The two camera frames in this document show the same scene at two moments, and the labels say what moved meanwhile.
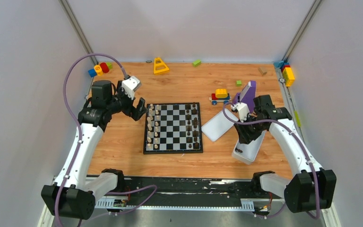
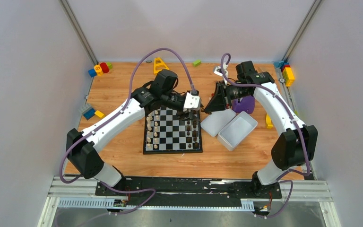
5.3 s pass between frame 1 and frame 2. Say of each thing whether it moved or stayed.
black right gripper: moved
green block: stayed
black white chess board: stayed
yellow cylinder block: stayed
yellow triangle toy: stayed
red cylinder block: stayed
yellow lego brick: stayed
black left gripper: moved
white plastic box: moved
